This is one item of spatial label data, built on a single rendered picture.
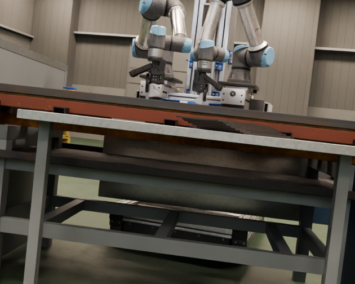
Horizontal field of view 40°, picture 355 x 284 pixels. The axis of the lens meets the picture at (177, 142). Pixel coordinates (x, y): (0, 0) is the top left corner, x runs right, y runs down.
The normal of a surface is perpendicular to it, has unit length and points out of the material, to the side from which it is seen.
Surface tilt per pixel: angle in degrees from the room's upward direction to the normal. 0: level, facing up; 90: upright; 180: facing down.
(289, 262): 90
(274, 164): 90
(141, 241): 90
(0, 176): 90
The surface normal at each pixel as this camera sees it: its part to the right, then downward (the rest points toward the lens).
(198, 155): -0.09, 0.03
